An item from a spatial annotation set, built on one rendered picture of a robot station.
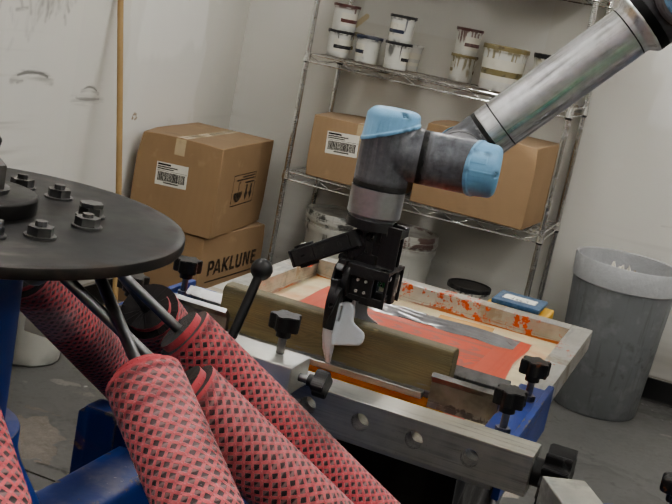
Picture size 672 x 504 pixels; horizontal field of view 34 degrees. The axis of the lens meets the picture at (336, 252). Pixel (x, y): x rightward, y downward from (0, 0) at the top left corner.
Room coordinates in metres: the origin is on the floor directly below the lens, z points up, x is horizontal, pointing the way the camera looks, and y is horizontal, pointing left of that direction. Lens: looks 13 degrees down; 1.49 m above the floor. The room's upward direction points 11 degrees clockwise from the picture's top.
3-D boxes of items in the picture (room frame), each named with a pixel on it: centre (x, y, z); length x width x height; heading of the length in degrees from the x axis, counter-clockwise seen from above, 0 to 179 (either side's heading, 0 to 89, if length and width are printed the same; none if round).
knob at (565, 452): (1.19, -0.28, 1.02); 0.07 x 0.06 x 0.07; 161
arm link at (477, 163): (1.53, -0.14, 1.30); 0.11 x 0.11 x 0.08; 86
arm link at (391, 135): (1.52, -0.04, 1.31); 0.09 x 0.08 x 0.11; 86
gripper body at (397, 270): (1.51, -0.05, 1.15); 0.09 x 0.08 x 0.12; 71
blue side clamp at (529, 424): (1.41, -0.28, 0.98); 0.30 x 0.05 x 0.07; 161
